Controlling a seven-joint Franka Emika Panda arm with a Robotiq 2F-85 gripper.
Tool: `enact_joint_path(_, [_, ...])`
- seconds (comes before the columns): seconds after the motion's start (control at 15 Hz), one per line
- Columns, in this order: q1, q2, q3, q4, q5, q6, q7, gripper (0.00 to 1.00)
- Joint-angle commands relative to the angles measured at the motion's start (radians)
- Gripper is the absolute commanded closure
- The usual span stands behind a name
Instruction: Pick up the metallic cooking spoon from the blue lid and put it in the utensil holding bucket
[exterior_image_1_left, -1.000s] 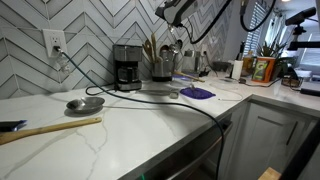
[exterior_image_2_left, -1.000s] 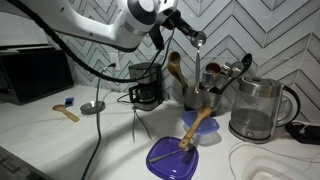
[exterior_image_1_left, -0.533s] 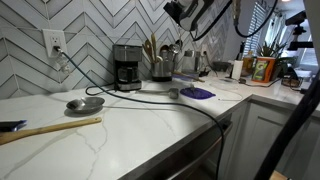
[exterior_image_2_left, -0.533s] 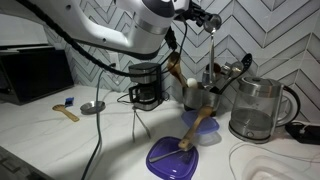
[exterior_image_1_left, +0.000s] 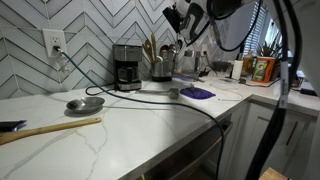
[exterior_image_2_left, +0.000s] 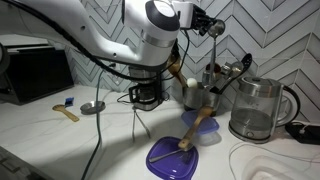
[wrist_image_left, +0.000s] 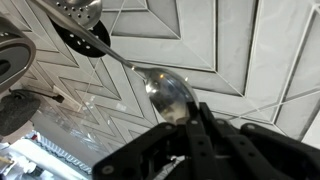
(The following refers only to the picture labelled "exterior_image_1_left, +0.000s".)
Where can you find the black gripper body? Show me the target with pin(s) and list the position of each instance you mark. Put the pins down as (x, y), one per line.
(171, 18)

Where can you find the wooden spoon with round bowl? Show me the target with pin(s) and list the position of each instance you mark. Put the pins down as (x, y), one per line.
(153, 43)

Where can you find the brown round-headed utensil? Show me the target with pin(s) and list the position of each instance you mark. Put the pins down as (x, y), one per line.
(164, 49)

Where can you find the white round-headed utensil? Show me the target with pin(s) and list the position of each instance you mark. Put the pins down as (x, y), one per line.
(159, 59)

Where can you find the steel utensil holder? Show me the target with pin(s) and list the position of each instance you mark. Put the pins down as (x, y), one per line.
(161, 71)

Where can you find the clear container with blue lid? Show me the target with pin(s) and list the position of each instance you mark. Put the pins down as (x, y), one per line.
(178, 76)

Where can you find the wooden turner in holder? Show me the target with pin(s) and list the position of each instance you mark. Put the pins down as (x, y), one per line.
(148, 50)

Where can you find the glass and steel electric kettle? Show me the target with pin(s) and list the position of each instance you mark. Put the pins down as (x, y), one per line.
(190, 61)

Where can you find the wooden spatula with slanted blade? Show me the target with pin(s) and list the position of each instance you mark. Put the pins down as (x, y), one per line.
(190, 76)

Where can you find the black drip coffee maker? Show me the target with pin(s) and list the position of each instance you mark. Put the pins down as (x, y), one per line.
(127, 66)

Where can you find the white paper roll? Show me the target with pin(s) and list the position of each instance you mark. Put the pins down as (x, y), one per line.
(237, 69)

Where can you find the window blinds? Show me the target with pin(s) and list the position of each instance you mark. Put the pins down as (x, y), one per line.
(256, 30)

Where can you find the yellow bottle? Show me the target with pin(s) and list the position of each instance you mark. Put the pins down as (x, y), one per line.
(248, 63)

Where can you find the green potted plant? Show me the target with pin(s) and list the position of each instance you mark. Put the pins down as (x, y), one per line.
(270, 48)

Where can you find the orange Gatorade tub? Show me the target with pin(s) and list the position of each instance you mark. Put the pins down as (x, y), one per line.
(263, 69)

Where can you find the small round steel plate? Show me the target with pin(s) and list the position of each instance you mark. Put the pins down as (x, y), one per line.
(86, 104)

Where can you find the stainless dishwasher front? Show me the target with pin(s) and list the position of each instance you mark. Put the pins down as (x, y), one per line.
(186, 156)

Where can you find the grey cabinet door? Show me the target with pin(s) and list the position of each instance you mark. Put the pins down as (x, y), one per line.
(253, 140)

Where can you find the wooden flat spatula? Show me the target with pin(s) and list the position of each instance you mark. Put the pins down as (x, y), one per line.
(50, 128)

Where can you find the light wooden block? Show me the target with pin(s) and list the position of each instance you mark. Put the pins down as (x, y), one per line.
(271, 174)

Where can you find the white wall outlet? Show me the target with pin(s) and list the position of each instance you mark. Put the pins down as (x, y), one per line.
(54, 41)

